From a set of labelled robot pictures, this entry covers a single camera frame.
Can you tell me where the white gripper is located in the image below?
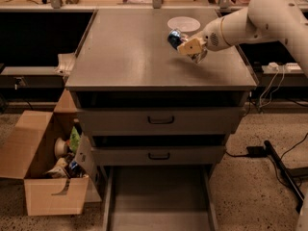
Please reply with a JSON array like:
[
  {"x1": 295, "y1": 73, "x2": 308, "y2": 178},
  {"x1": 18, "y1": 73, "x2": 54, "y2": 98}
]
[{"x1": 177, "y1": 18, "x2": 225, "y2": 56}]

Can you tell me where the blue silver redbull can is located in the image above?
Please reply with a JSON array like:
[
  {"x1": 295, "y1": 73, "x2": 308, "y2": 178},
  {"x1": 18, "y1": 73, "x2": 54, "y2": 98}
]
[{"x1": 167, "y1": 28, "x2": 208, "y2": 64}]

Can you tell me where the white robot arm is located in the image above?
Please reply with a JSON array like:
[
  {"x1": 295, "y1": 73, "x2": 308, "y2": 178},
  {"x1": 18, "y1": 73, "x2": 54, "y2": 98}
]
[{"x1": 177, "y1": 0, "x2": 308, "y2": 231}]

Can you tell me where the grey drawer cabinet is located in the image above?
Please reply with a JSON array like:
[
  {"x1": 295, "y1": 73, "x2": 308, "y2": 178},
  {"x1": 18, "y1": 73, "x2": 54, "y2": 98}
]
[{"x1": 64, "y1": 8, "x2": 258, "y2": 175}]

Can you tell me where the grey top drawer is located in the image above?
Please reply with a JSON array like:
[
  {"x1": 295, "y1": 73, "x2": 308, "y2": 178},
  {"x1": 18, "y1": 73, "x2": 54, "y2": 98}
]
[{"x1": 77, "y1": 107, "x2": 244, "y2": 136}]

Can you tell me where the grey middle drawer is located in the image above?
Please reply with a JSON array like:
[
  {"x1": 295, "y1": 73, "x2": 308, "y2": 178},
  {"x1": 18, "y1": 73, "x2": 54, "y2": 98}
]
[{"x1": 91, "y1": 145, "x2": 226, "y2": 166}]

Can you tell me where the grey open bottom drawer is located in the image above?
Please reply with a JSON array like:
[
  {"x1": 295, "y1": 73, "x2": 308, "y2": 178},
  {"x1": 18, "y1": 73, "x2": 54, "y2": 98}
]
[{"x1": 102, "y1": 166, "x2": 218, "y2": 231}]

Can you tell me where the white ceramic bowl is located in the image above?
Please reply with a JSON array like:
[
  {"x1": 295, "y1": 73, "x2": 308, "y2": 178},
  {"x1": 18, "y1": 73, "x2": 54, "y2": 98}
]
[{"x1": 167, "y1": 16, "x2": 200, "y2": 32}]

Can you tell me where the white power strip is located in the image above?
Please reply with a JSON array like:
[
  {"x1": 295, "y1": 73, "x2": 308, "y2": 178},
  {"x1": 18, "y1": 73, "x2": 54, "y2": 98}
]
[{"x1": 285, "y1": 63, "x2": 301, "y2": 73}]

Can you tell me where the black power adapter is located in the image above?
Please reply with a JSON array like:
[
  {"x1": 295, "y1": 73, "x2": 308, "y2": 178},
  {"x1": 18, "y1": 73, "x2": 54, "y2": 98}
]
[{"x1": 246, "y1": 146, "x2": 267, "y2": 158}]

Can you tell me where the green snack bag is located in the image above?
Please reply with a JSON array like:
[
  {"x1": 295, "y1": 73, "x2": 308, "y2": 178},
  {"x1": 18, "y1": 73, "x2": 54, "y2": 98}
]
[{"x1": 69, "y1": 127, "x2": 81, "y2": 153}]

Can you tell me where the white round object in box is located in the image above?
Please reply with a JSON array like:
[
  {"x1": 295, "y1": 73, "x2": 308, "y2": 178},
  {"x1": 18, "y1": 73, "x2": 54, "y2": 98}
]
[{"x1": 54, "y1": 138, "x2": 68, "y2": 159}]

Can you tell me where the open cardboard box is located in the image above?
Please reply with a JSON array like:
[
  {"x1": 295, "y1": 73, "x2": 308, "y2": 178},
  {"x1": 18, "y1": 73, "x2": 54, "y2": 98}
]
[{"x1": 0, "y1": 90, "x2": 102, "y2": 216}]

